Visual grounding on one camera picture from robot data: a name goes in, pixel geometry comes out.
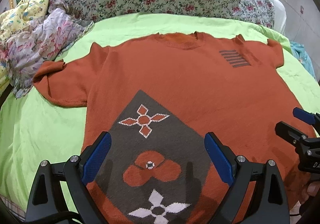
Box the orange knitted sweater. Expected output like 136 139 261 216
33 32 315 223

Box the person's right hand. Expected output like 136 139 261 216
299 181 320 204

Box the green bed sheet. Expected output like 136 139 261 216
1 14 319 211

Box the blue patterned cloth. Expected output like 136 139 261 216
290 41 316 79

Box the plaid mattress edge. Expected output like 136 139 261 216
1 195 25 222

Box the pink purple floral blanket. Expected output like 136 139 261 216
1 0 94 98

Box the yellow patterned quilt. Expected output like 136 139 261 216
1 0 49 93

